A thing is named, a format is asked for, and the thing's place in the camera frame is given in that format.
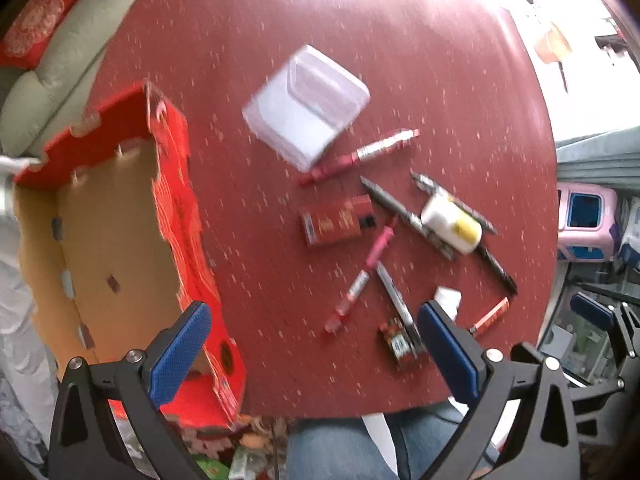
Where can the teal folded blanket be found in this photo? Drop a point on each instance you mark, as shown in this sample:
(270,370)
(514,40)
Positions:
(600,155)

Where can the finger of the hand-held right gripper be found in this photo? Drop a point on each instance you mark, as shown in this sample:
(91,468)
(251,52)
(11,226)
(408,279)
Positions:
(592,310)
(600,410)

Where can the small red brown sachet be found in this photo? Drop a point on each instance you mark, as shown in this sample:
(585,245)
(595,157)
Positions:
(397,342)

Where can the colourful plastic bags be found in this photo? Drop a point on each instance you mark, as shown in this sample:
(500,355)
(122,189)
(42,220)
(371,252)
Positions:
(240,445)

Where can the pink plastic stool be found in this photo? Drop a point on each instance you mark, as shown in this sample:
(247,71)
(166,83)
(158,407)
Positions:
(567,195)

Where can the white quilted blanket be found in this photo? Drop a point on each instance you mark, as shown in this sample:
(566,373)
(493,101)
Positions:
(12,280)

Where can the black marker with white print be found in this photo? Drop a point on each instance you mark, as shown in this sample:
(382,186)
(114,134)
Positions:
(395,207)

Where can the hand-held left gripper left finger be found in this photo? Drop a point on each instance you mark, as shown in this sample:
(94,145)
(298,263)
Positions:
(180,350)

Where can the slim red box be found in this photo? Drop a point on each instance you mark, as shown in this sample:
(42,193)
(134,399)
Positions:
(492,315)

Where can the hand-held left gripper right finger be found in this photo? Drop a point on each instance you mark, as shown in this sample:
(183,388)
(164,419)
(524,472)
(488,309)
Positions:
(447,355)

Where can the red pack with gold print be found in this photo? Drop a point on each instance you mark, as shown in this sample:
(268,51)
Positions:
(335,222)

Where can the red cardboard box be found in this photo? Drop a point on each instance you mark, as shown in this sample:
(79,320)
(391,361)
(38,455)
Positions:
(115,240)

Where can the red and white pen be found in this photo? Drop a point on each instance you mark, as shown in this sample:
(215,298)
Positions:
(357,282)
(370,150)

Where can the black pen with metal clip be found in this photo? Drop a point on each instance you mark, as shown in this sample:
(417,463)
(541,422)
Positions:
(425,182)

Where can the glass tank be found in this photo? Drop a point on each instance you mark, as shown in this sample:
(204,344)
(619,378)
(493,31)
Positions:
(585,355)

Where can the grey-green sofa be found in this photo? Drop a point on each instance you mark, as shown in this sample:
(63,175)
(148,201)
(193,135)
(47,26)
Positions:
(65,60)

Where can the grey grip gel pen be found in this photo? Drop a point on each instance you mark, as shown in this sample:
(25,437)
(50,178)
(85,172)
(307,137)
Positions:
(395,295)

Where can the person's blue jeans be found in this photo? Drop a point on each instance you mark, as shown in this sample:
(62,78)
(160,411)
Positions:
(325,450)

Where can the red patterned cushion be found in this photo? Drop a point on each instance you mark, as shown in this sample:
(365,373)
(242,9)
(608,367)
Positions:
(35,25)

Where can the orange hanging object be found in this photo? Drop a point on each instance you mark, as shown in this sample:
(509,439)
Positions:
(552,42)

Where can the thin black pen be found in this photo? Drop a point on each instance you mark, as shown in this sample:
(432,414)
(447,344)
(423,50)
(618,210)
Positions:
(497,270)

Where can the clear plastic container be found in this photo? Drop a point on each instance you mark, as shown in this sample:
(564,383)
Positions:
(305,110)

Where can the white pill bottle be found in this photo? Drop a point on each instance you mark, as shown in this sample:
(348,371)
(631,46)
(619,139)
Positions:
(445,215)

